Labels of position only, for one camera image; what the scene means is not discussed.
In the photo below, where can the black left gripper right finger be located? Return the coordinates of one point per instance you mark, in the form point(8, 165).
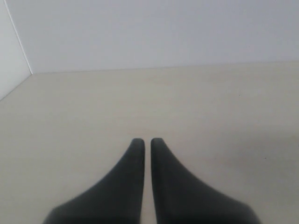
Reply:
point(182, 198)

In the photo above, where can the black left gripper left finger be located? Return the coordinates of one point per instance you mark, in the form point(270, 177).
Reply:
point(115, 199)

